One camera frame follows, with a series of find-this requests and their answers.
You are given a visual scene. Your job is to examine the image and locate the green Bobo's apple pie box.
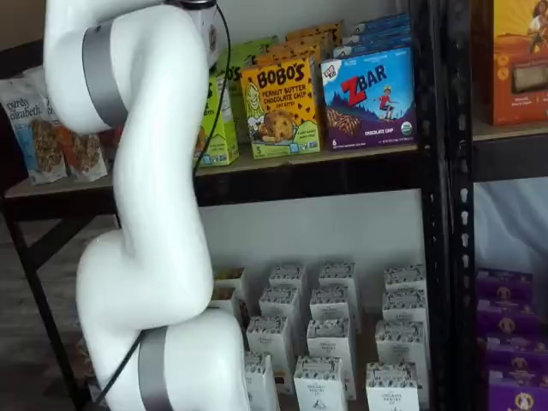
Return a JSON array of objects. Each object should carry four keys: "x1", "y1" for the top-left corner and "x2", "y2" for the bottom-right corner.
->
[
  {"x1": 212, "y1": 59, "x2": 247, "y2": 145},
  {"x1": 193, "y1": 74, "x2": 241, "y2": 169},
  {"x1": 216, "y1": 36, "x2": 280, "y2": 72}
]

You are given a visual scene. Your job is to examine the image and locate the wooden shelf board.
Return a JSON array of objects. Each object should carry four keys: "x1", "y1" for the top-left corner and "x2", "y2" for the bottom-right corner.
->
[{"x1": 3, "y1": 143, "x2": 420, "y2": 199}]

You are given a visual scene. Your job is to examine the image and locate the white patterned pantry box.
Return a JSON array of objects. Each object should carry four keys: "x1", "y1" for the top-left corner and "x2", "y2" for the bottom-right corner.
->
[
  {"x1": 246, "y1": 316, "x2": 293, "y2": 357},
  {"x1": 306, "y1": 319, "x2": 352, "y2": 361},
  {"x1": 293, "y1": 355, "x2": 346, "y2": 411},
  {"x1": 268, "y1": 263, "x2": 307, "y2": 293},
  {"x1": 259, "y1": 286, "x2": 301, "y2": 321},
  {"x1": 375, "y1": 319, "x2": 428, "y2": 366},
  {"x1": 382, "y1": 290, "x2": 428, "y2": 323},
  {"x1": 366, "y1": 362, "x2": 420, "y2": 411},
  {"x1": 319, "y1": 261, "x2": 357, "y2": 293},
  {"x1": 242, "y1": 353, "x2": 280, "y2": 411},
  {"x1": 309, "y1": 287, "x2": 351, "y2": 323},
  {"x1": 384, "y1": 265, "x2": 427, "y2": 293}
]

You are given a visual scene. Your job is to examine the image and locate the yellow label granola box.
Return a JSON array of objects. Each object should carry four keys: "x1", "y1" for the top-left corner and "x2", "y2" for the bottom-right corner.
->
[
  {"x1": 208, "y1": 285, "x2": 250, "y2": 331},
  {"x1": 213, "y1": 267, "x2": 246, "y2": 293}
]

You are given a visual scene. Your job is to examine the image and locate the yellow Bobo's peanut butter box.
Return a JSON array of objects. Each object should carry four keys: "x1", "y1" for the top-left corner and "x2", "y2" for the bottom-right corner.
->
[
  {"x1": 285, "y1": 21, "x2": 344, "y2": 38},
  {"x1": 240, "y1": 55, "x2": 322, "y2": 160},
  {"x1": 268, "y1": 42, "x2": 323, "y2": 66},
  {"x1": 283, "y1": 32, "x2": 340, "y2": 49}
]

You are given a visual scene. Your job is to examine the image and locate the blue purple ZBar box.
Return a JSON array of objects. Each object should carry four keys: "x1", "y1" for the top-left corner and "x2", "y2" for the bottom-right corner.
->
[
  {"x1": 332, "y1": 36, "x2": 413, "y2": 59},
  {"x1": 320, "y1": 45, "x2": 418, "y2": 152},
  {"x1": 342, "y1": 25, "x2": 412, "y2": 44},
  {"x1": 353, "y1": 12, "x2": 410, "y2": 32}
]

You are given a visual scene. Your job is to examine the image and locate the purple snack box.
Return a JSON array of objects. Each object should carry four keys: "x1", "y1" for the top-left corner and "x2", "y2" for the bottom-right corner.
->
[
  {"x1": 486, "y1": 370, "x2": 548, "y2": 411},
  {"x1": 476, "y1": 298, "x2": 537, "y2": 340},
  {"x1": 485, "y1": 336, "x2": 548, "y2": 374},
  {"x1": 476, "y1": 268, "x2": 535, "y2": 301}
]

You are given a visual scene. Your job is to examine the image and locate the large orange snack box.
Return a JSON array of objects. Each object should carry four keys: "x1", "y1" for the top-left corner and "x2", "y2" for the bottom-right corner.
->
[{"x1": 483, "y1": 0, "x2": 548, "y2": 128}]

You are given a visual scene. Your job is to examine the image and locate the black metal shelving rack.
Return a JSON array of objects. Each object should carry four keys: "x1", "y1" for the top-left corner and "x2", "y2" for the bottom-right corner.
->
[
  {"x1": 449, "y1": 0, "x2": 548, "y2": 411},
  {"x1": 0, "y1": 0, "x2": 451, "y2": 411}
]

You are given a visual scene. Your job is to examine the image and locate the white patterned cartons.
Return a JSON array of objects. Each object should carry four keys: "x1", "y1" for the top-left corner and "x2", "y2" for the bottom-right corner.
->
[{"x1": 209, "y1": 260, "x2": 429, "y2": 411}]

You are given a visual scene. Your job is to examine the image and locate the granola bag red label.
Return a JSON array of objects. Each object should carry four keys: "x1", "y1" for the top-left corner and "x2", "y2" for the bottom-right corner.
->
[{"x1": 98, "y1": 128, "x2": 123, "y2": 166}]

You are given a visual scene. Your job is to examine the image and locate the granola bag orange label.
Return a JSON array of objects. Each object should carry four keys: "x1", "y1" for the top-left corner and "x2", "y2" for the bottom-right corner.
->
[{"x1": 42, "y1": 100, "x2": 109, "y2": 183}]

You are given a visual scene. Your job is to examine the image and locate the white plastic sheet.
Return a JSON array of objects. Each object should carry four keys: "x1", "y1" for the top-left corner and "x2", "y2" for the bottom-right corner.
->
[{"x1": 474, "y1": 179, "x2": 548, "y2": 276}]

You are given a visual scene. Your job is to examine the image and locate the granola bag blue label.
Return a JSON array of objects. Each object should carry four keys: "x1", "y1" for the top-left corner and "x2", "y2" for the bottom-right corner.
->
[{"x1": 0, "y1": 80, "x2": 49, "y2": 186}]

